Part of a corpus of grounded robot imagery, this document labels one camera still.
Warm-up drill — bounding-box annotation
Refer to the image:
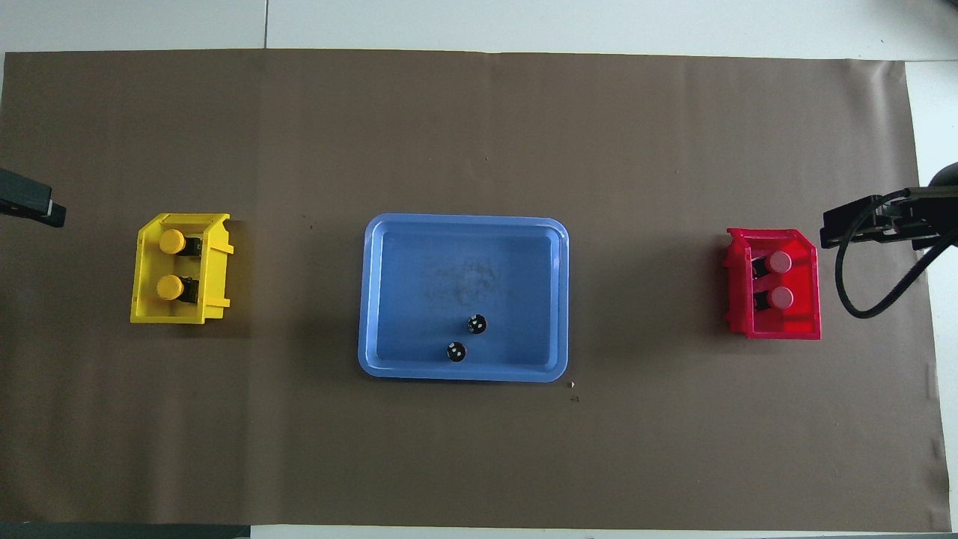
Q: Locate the red plastic bin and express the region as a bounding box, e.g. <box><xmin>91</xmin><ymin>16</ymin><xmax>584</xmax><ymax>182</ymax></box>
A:
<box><xmin>722</xmin><ymin>228</ymin><xmax>823</xmax><ymax>341</ymax></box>

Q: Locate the yellow push button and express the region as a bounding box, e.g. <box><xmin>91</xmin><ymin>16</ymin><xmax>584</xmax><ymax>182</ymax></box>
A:
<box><xmin>156</xmin><ymin>275</ymin><xmax>200</xmax><ymax>305</ymax></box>
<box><xmin>159</xmin><ymin>229</ymin><xmax>204</xmax><ymax>258</ymax></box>

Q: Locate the yellow plastic bin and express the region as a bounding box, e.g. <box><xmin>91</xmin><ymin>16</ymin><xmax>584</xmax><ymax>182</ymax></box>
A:
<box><xmin>130</xmin><ymin>213</ymin><xmax>234</xmax><ymax>326</ymax></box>

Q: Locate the blue plastic tray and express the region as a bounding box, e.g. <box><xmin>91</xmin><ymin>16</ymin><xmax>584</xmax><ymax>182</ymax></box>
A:
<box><xmin>358</xmin><ymin>213</ymin><xmax>570</xmax><ymax>383</ymax></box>

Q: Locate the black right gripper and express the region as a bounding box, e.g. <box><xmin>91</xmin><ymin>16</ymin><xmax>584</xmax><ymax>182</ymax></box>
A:
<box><xmin>820</xmin><ymin>187</ymin><xmax>944</xmax><ymax>250</ymax></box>

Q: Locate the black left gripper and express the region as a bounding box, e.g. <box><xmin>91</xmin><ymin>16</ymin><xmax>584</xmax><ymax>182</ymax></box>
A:
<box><xmin>0</xmin><ymin>168</ymin><xmax>67</xmax><ymax>228</ymax></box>

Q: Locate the brown paper table mat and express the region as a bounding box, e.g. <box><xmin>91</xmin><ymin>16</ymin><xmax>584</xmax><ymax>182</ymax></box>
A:
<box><xmin>0</xmin><ymin>49</ymin><xmax>951</xmax><ymax>529</ymax></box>

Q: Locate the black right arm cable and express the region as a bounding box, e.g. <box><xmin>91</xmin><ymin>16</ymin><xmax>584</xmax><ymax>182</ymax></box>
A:
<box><xmin>834</xmin><ymin>189</ymin><xmax>958</xmax><ymax>320</ymax></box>

